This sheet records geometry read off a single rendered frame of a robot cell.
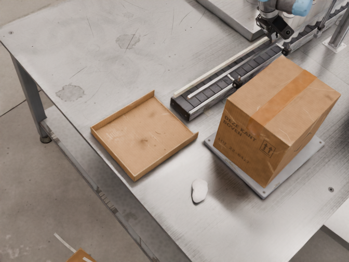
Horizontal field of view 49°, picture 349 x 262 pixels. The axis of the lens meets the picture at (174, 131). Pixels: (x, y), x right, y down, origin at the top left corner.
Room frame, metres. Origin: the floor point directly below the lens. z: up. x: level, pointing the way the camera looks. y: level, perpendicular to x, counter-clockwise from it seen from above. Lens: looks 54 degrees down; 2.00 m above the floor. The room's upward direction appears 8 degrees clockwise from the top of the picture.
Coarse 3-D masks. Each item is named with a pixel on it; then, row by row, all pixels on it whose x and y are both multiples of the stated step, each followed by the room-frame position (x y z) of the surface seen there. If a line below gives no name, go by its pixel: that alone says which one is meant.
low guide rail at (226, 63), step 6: (258, 42) 1.31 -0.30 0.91; (264, 42) 1.34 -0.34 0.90; (246, 48) 1.26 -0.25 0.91; (252, 48) 1.28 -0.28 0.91; (240, 54) 1.22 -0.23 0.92; (228, 60) 1.17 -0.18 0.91; (234, 60) 1.19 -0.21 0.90; (222, 66) 1.14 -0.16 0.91; (210, 72) 1.09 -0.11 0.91; (216, 72) 1.11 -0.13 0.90; (198, 78) 1.05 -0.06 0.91; (204, 78) 1.06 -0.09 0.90; (192, 84) 1.01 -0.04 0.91; (180, 90) 0.97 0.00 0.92; (186, 90) 0.99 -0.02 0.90; (174, 96) 0.95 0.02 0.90
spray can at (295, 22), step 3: (294, 18) 1.38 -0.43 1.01; (297, 18) 1.38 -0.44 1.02; (294, 21) 1.38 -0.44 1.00; (297, 21) 1.38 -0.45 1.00; (291, 24) 1.38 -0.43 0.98; (294, 24) 1.38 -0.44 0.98; (297, 24) 1.39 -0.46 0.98; (291, 27) 1.38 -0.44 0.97; (294, 27) 1.38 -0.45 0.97; (291, 36) 1.39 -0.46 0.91; (288, 39) 1.38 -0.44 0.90; (285, 42) 1.38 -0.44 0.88; (288, 42) 1.38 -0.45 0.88
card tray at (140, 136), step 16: (144, 96) 0.96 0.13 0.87; (128, 112) 0.89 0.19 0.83; (144, 112) 0.91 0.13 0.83; (160, 112) 0.92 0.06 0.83; (96, 128) 0.79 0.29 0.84; (112, 128) 0.81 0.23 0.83; (128, 128) 0.82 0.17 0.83; (144, 128) 0.83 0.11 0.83; (160, 128) 0.84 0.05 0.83; (176, 128) 0.85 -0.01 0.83; (112, 144) 0.74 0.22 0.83; (128, 144) 0.75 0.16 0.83; (144, 144) 0.76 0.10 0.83; (160, 144) 0.77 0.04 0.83; (176, 144) 0.78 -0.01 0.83; (128, 160) 0.68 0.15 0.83; (144, 160) 0.69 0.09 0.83; (160, 160) 0.69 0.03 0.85
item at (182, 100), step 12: (336, 12) 1.66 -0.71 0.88; (300, 36) 1.44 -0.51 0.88; (276, 48) 1.33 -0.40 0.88; (240, 60) 1.22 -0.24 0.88; (252, 60) 1.23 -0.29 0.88; (264, 60) 1.24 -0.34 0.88; (240, 72) 1.15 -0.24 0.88; (204, 84) 1.05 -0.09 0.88; (216, 84) 1.06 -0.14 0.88; (228, 84) 1.08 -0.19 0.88; (180, 96) 0.97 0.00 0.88; (204, 96) 0.99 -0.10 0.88; (192, 108) 0.92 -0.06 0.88
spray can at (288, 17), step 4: (284, 12) 1.36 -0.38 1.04; (284, 16) 1.35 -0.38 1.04; (288, 16) 1.35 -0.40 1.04; (292, 16) 1.35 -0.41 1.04; (288, 20) 1.34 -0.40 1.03; (288, 24) 1.35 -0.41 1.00; (280, 36) 1.34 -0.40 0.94; (272, 40) 1.37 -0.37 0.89; (284, 40) 1.36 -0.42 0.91; (280, 44) 1.35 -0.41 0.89
